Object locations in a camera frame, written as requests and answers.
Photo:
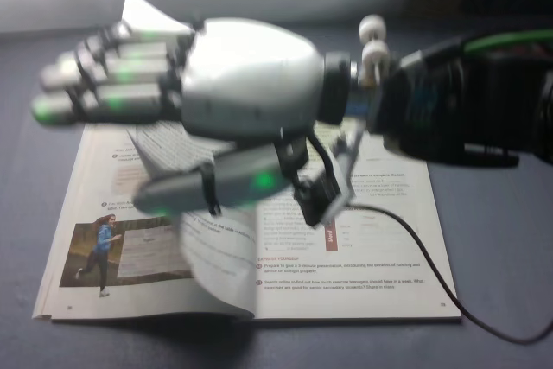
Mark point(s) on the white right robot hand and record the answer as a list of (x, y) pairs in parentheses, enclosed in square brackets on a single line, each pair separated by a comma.
[(250, 75)]

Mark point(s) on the school textbook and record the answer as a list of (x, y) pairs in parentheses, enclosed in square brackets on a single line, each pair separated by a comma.
[(345, 274)]

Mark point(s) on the grey table cloth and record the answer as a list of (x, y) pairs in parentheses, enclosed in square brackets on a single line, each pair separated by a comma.
[(497, 256)]

